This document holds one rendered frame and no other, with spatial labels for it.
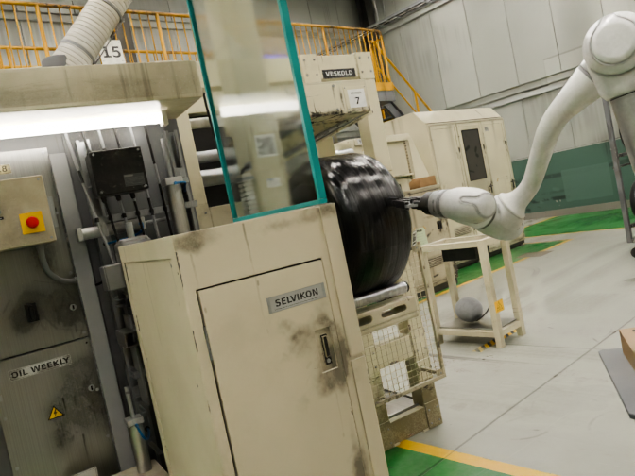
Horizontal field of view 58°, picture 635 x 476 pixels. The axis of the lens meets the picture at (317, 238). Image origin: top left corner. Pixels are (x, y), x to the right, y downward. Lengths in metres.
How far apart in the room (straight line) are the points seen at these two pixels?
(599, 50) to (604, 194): 12.02
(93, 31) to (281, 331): 1.37
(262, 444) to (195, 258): 0.42
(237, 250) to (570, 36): 12.74
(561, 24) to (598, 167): 3.13
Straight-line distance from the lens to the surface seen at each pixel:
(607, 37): 1.41
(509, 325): 4.51
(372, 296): 2.10
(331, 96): 2.51
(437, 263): 6.92
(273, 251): 1.26
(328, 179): 2.01
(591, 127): 13.45
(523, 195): 1.79
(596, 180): 13.41
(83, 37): 2.23
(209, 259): 1.20
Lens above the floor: 1.26
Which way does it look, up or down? 3 degrees down
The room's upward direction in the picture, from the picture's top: 12 degrees counter-clockwise
